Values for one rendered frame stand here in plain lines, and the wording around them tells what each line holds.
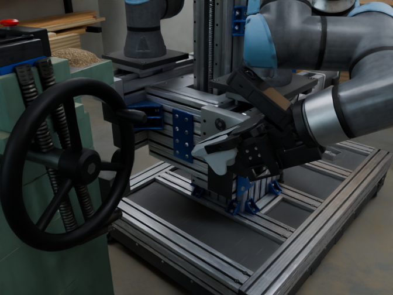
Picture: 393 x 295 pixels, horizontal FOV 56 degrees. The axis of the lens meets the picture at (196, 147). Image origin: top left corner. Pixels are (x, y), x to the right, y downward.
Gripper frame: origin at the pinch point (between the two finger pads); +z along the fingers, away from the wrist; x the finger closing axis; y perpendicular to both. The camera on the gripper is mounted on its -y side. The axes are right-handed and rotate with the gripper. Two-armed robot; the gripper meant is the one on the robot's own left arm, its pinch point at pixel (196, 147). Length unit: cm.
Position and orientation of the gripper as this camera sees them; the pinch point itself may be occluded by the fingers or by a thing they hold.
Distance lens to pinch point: 63.4
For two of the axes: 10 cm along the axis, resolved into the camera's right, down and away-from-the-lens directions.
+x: 4.5, -4.0, 8.0
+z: -7.7, 2.7, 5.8
